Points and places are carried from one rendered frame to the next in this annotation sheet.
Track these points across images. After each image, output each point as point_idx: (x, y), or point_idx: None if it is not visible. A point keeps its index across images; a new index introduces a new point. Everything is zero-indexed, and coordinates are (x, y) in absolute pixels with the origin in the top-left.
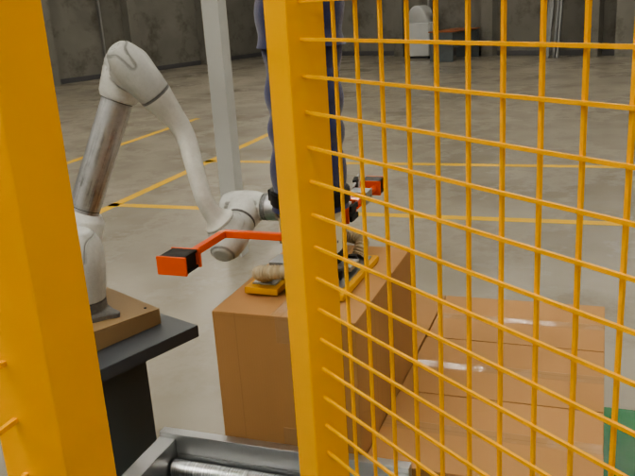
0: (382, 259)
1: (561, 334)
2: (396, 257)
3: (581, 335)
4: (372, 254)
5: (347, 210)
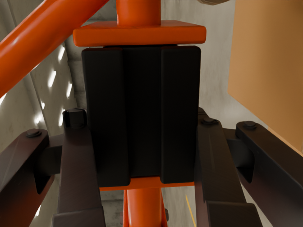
0: (254, 1)
1: (286, 142)
2: (238, 23)
3: (277, 135)
4: (267, 40)
5: (113, 21)
